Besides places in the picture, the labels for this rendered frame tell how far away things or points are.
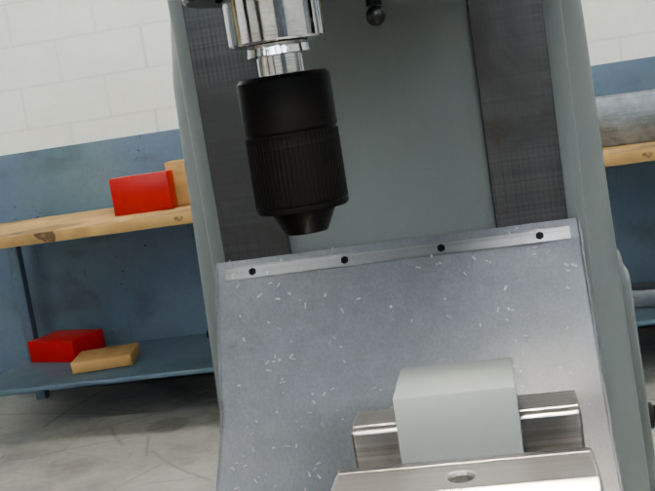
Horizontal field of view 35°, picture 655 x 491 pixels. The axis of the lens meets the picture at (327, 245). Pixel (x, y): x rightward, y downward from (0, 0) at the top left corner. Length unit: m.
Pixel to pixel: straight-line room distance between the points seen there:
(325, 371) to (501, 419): 0.38
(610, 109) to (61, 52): 2.55
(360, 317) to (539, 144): 0.21
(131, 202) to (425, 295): 3.59
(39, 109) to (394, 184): 4.34
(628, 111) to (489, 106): 3.34
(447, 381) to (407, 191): 0.39
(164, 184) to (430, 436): 3.87
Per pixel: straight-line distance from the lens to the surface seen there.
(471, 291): 0.87
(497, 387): 0.50
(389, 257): 0.88
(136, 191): 4.40
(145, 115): 4.97
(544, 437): 0.57
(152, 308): 5.09
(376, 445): 0.57
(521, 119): 0.87
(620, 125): 4.21
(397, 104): 0.88
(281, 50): 0.50
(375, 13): 0.51
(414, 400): 0.51
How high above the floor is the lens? 1.25
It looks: 8 degrees down
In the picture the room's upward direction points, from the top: 9 degrees counter-clockwise
